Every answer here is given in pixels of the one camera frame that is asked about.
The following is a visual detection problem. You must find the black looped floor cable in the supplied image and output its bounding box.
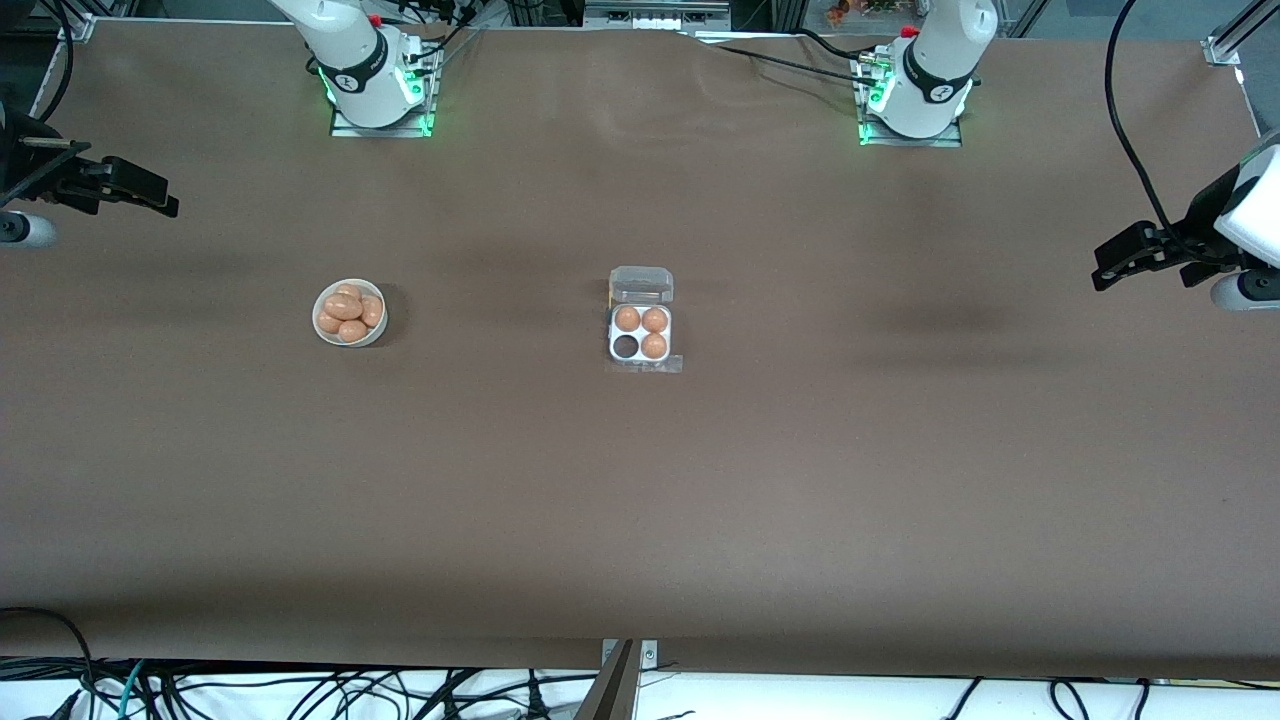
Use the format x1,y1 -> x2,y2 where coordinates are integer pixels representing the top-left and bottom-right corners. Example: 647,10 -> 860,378
0,606 -> 98,720

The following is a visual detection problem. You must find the white bowl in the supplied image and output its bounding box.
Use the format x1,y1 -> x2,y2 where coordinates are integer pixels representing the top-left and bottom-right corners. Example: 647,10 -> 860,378
312,277 -> 388,348

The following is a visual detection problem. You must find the orange and green object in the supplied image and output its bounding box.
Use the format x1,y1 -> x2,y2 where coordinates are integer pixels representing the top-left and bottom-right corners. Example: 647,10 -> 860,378
826,0 -> 903,27

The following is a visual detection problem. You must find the small metal bracket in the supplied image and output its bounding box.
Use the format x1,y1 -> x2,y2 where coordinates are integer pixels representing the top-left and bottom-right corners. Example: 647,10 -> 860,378
600,639 -> 660,674

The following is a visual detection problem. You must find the teal floor cable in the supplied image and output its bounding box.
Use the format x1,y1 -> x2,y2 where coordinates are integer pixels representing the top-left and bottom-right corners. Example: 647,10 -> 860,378
116,658 -> 151,720

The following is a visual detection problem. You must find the black base cable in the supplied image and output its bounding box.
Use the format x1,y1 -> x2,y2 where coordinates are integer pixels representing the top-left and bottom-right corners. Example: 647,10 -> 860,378
700,40 -> 881,89
790,27 -> 886,67
395,0 -> 483,71

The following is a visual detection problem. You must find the clear plastic egg box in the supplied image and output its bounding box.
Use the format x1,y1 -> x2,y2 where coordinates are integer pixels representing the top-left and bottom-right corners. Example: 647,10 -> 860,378
607,265 -> 685,377

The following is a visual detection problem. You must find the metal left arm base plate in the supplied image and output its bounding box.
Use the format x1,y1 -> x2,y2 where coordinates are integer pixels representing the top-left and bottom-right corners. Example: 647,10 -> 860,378
857,50 -> 964,149

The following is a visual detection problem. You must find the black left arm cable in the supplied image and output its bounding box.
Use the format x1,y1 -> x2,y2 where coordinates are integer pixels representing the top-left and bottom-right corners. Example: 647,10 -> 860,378
1103,0 -> 1201,251

